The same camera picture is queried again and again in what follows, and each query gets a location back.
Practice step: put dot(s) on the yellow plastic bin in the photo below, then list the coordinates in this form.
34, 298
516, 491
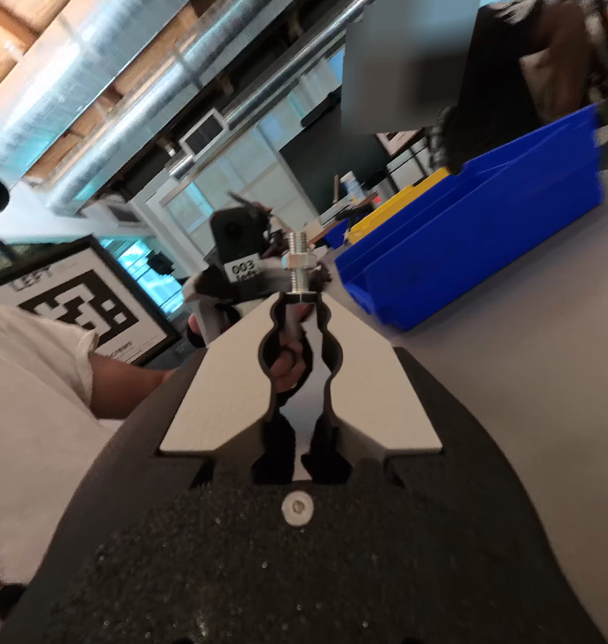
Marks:
384, 211

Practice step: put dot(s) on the white bottle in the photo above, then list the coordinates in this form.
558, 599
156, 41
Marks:
351, 188

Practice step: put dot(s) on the black video bar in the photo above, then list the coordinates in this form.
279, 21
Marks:
321, 113

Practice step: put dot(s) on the person's left hand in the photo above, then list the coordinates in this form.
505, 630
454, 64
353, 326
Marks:
289, 372

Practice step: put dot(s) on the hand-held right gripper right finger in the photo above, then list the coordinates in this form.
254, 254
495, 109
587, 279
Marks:
384, 397

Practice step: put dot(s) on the large silver duct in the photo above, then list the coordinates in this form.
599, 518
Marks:
82, 65

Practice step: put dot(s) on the black wall screen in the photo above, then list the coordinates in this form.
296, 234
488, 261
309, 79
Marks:
314, 161

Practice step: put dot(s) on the silver pipe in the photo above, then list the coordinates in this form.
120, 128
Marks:
283, 65

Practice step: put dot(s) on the person's white shirt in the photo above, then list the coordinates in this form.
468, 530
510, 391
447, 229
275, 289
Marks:
32, 427

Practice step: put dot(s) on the silver bolt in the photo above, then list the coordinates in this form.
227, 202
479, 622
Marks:
299, 244

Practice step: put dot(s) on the white air vent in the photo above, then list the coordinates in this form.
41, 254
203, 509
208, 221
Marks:
203, 133

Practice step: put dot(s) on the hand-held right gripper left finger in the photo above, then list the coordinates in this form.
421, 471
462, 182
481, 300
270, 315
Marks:
218, 397

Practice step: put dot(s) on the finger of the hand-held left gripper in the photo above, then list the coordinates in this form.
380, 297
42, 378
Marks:
273, 281

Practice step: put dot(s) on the person's left forearm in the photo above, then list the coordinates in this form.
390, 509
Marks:
128, 387

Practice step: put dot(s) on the small blue plastic bin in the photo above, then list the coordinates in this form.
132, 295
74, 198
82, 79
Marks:
336, 236

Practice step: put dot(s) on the silver hex nut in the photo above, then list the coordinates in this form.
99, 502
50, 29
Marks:
299, 261

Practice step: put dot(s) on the framed marker poster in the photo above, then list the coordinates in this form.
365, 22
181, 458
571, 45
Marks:
82, 302

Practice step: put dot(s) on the grey desk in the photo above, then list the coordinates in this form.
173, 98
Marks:
510, 377

